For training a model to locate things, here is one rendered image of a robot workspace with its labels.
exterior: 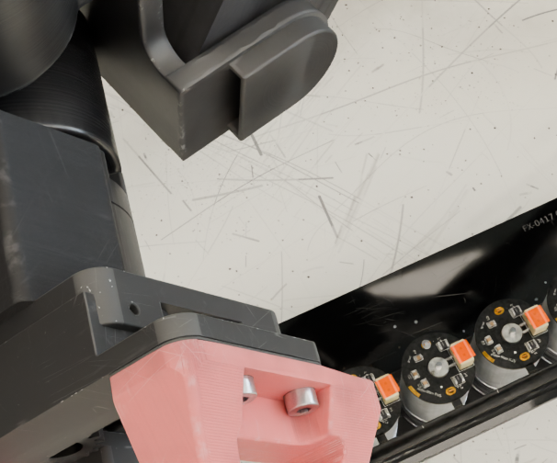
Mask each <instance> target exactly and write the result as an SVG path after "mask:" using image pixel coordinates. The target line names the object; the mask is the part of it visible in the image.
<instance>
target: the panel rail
mask: <svg viewBox="0 0 557 463"><path fill-rule="evenodd" d="M531 364H532V365H531ZM525 367H526V370H527V371H528V373H529V374H528V375H526V376H525V377H523V378H519V379H517V380H515V381H513V382H511V383H509V384H507V385H505V386H503V387H501V388H499V389H497V390H494V391H492V392H490V393H487V394H485V395H483V396H482V397H480V398H478V399H476V400H473V401H470V402H468V403H466V404H464V405H463V404H462V402H461V400H460V399H458V398H457V399H456V400H454V399H453V400H454V401H452V402H451V403H452V405H453V407H454V410H452V411H450V412H447V413H445V414H442V415H440V416H439V417H437V418H435V419H433V420H431V421H429V422H426V423H423V424H421V425H419V426H417V427H416V428H414V429H411V430H409V431H407V432H405V433H403V434H401V435H397V436H396V437H394V438H392V439H390V440H388V439H387V437H386V435H385V434H383V433H382V434H381V435H380V436H377V437H376V438H377V440H378V442H379V445H377V446H375V447H373V448H372V451H371V456H370V460H369V463H378V462H380V461H382V460H384V459H386V458H388V457H391V456H393V455H395V454H397V453H399V452H402V451H404V450H405V449H407V448H409V447H411V446H414V445H416V444H419V443H421V442H423V441H425V440H427V439H428V438H430V437H432V436H435V435H438V434H440V433H442V432H444V431H446V430H448V429H450V428H452V427H454V426H456V425H458V424H460V423H463V422H465V421H468V420H470V419H471V418H473V417H475V416H477V415H479V414H481V413H484V412H487V411H489V410H491V409H493V408H494V407H496V406H499V405H501V404H503V403H505V402H507V401H510V400H512V399H514V398H516V397H518V396H520V395H522V394H524V393H526V392H528V391H530V390H534V389H536V388H537V387H539V386H541V385H543V384H545V383H548V382H550V381H552V380H554V379H556V378H557V361H556V362H554V363H552V364H549V365H548V366H546V367H543V368H541V369H539V370H537V369H536V367H535V365H534V363H530V364H529V366H525Z"/></svg>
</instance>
